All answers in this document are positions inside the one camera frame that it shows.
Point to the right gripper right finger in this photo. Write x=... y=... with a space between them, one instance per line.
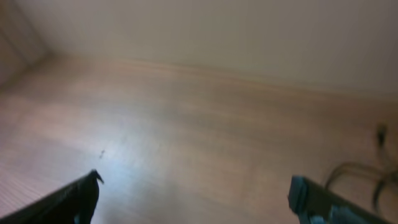
x=312 y=203

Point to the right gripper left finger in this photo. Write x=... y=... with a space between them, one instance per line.
x=74 y=203

